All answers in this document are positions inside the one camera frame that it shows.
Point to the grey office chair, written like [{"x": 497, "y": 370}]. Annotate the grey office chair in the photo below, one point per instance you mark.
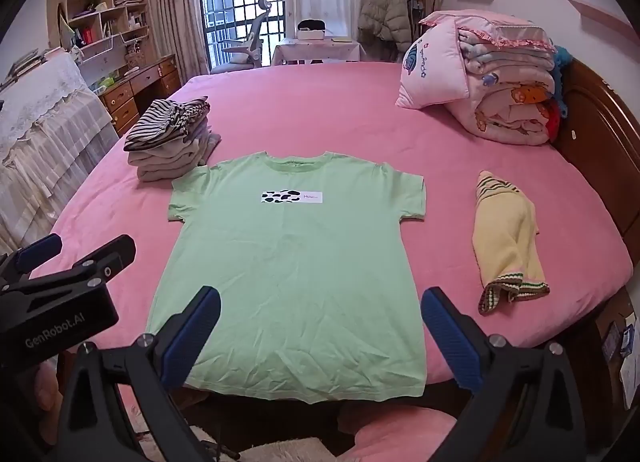
[{"x": 250, "y": 42}]

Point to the beige folded sweater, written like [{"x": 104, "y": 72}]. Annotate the beige folded sweater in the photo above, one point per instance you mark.
[{"x": 165, "y": 162}]

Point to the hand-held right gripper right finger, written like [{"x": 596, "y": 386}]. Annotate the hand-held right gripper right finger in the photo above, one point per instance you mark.
[{"x": 450, "y": 342}]

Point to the beige curtain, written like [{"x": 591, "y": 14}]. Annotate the beige curtain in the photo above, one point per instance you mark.
[{"x": 175, "y": 2}]

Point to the grey folded garment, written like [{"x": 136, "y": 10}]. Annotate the grey folded garment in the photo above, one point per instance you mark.
[{"x": 210, "y": 139}]

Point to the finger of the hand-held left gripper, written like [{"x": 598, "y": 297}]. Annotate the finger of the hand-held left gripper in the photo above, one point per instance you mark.
[
  {"x": 117, "y": 249},
  {"x": 37, "y": 252}
]

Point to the pink frilled pillow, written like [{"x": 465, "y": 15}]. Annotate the pink frilled pillow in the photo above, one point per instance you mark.
[{"x": 500, "y": 29}]

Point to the blue printed box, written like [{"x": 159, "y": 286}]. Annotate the blue printed box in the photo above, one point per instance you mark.
[{"x": 617, "y": 342}]

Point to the pink plush cloth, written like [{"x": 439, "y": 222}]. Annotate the pink plush cloth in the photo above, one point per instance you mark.
[
  {"x": 42, "y": 387},
  {"x": 400, "y": 432}
]

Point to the grey puffer jacket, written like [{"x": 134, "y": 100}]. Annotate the grey puffer jacket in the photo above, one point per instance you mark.
[{"x": 390, "y": 7}]

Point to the pink wall shelf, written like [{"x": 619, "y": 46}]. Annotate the pink wall shelf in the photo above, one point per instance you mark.
[{"x": 600, "y": 14}]

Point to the wooden headboard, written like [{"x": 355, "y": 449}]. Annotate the wooden headboard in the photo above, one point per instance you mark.
[{"x": 600, "y": 142}]

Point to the striped knit sweater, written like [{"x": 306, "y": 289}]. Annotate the striped knit sweater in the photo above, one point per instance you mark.
[{"x": 160, "y": 122}]

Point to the wooden desk with drawers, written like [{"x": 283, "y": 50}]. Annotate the wooden desk with drawers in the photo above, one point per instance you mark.
[{"x": 150, "y": 79}]

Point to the green t-shirt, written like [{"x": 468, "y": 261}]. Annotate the green t-shirt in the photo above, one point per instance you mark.
[{"x": 300, "y": 267}]

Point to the white fluffy rug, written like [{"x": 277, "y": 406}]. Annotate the white fluffy rug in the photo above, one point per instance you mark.
[{"x": 280, "y": 449}]

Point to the lace-covered cabinet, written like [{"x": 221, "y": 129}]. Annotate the lace-covered cabinet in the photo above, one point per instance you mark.
[{"x": 45, "y": 132}]

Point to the yellow knit garment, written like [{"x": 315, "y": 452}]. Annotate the yellow knit garment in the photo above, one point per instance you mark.
[{"x": 505, "y": 242}]

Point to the black pouch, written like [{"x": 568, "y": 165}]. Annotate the black pouch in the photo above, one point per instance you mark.
[{"x": 310, "y": 24}]

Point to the white box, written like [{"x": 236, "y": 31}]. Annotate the white box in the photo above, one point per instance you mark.
[{"x": 310, "y": 34}]

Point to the blue fluffy cloth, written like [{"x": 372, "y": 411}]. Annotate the blue fluffy cloth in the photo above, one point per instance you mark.
[{"x": 562, "y": 62}]

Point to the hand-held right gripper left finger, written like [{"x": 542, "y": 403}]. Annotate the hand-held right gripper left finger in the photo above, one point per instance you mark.
[{"x": 192, "y": 337}]

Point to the pink printed pillow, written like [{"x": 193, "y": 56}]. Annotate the pink printed pillow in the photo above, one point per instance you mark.
[{"x": 435, "y": 77}]

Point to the small table with tablecloth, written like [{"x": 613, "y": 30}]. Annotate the small table with tablecloth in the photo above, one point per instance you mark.
[{"x": 315, "y": 49}]

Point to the folded printed quilt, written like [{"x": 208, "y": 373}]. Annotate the folded printed quilt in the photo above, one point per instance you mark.
[{"x": 510, "y": 107}]

